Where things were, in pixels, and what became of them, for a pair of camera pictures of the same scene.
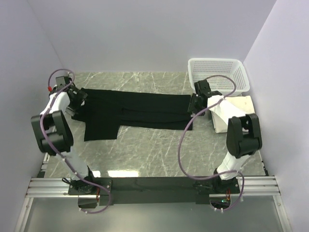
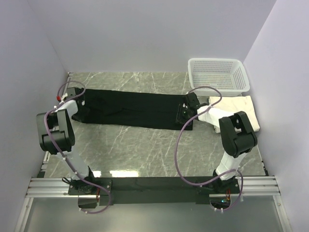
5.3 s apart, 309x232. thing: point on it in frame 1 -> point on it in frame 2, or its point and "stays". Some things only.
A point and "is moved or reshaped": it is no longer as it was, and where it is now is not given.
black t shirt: (105, 110) is moved or reshaped
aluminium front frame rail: (58, 188) stays
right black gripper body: (194, 106) -> (187, 115)
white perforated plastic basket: (199, 69) stays
